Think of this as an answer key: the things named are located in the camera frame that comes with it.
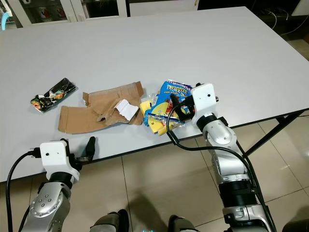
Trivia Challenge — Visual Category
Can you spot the robot left leg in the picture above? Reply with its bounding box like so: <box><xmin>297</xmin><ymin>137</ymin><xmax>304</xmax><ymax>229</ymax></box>
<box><xmin>91</xmin><ymin>210</ymin><xmax>128</xmax><ymax>232</ymax></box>

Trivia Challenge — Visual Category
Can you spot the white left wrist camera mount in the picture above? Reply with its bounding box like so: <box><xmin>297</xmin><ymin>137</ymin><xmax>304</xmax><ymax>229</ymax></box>
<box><xmin>39</xmin><ymin>139</ymin><xmax>81</xmax><ymax>183</ymax></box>

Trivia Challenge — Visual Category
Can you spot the yellow plastic packet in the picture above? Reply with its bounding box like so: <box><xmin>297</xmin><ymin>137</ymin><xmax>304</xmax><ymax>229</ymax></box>
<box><xmin>140</xmin><ymin>99</ymin><xmax>174</xmax><ymax>136</ymax></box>

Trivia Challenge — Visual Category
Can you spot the blue Twisties snack bag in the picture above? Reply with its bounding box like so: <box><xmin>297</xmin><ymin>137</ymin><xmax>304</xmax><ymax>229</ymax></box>
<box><xmin>147</xmin><ymin>80</ymin><xmax>194</xmax><ymax>127</ymax></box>

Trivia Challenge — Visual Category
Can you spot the cyan curved plastic object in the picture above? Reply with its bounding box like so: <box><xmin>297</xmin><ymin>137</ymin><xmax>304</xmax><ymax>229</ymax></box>
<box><xmin>0</xmin><ymin>12</ymin><xmax>11</xmax><ymax>30</ymax></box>

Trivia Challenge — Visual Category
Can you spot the white glass door cabinet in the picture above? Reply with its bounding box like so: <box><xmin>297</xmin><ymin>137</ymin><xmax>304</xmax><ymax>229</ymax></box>
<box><xmin>0</xmin><ymin>0</ymin><xmax>128</xmax><ymax>27</ymax></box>

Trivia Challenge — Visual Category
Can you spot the crumpled white paper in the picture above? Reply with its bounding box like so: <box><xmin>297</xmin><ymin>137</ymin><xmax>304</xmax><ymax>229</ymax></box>
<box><xmin>115</xmin><ymin>99</ymin><xmax>140</xmax><ymax>121</ymax></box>

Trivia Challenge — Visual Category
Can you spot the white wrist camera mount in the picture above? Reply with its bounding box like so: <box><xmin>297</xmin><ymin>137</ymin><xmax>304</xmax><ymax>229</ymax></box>
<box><xmin>190</xmin><ymin>83</ymin><xmax>217</xmax><ymax>129</ymax></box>
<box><xmin>39</xmin><ymin>139</ymin><xmax>81</xmax><ymax>183</ymax></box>

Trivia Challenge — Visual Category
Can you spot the black printed snack wrapper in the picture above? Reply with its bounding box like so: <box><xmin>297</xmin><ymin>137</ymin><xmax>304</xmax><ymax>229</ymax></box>
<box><xmin>30</xmin><ymin>77</ymin><xmax>77</xmax><ymax>113</ymax></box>

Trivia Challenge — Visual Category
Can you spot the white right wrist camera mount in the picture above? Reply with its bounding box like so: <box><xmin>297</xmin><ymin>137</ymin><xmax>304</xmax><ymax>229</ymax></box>
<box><xmin>190</xmin><ymin>83</ymin><xmax>217</xmax><ymax>129</ymax></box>

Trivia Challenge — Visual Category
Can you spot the torn brown cardboard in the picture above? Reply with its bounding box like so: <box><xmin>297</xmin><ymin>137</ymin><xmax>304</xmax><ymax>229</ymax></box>
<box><xmin>58</xmin><ymin>81</ymin><xmax>145</xmax><ymax>134</ymax></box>

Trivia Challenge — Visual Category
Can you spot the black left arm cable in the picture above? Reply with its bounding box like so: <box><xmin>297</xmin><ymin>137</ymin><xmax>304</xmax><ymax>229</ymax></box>
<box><xmin>6</xmin><ymin>149</ymin><xmax>42</xmax><ymax>232</ymax></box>

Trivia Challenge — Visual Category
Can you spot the robot leg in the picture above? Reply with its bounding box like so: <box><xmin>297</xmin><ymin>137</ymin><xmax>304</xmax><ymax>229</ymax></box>
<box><xmin>168</xmin><ymin>215</ymin><xmax>198</xmax><ymax>232</ymax></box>
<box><xmin>91</xmin><ymin>210</ymin><xmax>128</xmax><ymax>232</ymax></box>

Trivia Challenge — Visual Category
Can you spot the robot right leg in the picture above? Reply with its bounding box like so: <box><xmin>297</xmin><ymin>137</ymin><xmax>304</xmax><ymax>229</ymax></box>
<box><xmin>168</xmin><ymin>215</ymin><xmax>198</xmax><ymax>232</ymax></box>

